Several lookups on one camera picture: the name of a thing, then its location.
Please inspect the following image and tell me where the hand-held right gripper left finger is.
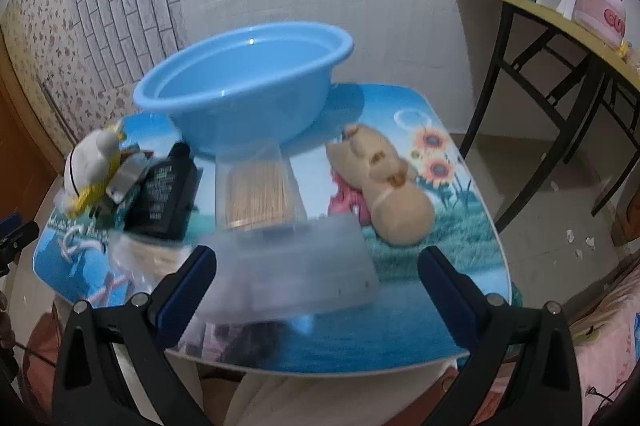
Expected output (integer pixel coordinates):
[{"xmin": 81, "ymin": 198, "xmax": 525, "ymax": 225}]
[{"xmin": 51, "ymin": 245, "xmax": 218, "ymax": 426}]

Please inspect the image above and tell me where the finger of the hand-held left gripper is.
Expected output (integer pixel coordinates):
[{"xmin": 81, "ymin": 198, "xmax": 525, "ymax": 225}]
[{"xmin": 0, "ymin": 213, "xmax": 40, "ymax": 277}]

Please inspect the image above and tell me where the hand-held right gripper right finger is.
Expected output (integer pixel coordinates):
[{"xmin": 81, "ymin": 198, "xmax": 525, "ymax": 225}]
[{"xmin": 417, "ymin": 246, "xmax": 583, "ymax": 426}]

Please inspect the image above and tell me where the clear plastic bag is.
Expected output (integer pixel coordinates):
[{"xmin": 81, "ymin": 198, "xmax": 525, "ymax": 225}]
[{"xmin": 107, "ymin": 226, "xmax": 191, "ymax": 292}]

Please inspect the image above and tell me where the black bottle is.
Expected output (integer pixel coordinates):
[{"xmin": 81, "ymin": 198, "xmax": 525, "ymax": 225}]
[{"xmin": 122, "ymin": 142, "xmax": 200, "ymax": 241}]

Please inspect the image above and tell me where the beige plush toy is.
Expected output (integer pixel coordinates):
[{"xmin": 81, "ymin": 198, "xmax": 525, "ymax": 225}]
[{"xmin": 325, "ymin": 122, "xmax": 436, "ymax": 248}]

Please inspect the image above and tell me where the yellow mesh cloth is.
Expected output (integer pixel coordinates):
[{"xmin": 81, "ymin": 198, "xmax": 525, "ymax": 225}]
[{"xmin": 57, "ymin": 128, "xmax": 128, "ymax": 219}]

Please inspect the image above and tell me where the clear toothpick container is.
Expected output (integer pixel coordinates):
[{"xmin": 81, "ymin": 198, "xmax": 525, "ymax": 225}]
[{"xmin": 215, "ymin": 141, "xmax": 308, "ymax": 232}]

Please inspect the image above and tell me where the clear plastic box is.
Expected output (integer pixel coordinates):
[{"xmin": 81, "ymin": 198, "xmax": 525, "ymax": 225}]
[{"xmin": 200, "ymin": 213, "xmax": 381, "ymax": 322}]

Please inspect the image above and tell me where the blue plastic basin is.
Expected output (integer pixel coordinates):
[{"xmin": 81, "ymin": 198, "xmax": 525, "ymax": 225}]
[{"xmin": 132, "ymin": 21, "xmax": 355, "ymax": 158}]

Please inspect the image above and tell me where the wooden door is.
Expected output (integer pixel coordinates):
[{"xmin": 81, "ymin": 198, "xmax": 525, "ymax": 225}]
[{"xmin": 0, "ymin": 31, "xmax": 57, "ymax": 217}]

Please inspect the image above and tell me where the pink floral blanket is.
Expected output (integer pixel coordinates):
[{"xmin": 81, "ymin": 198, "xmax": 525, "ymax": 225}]
[{"xmin": 570, "ymin": 256, "xmax": 640, "ymax": 426}]

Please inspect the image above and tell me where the yellow side table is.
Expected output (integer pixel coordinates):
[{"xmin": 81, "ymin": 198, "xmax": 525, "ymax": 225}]
[{"xmin": 451, "ymin": 0, "xmax": 640, "ymax": 232}]

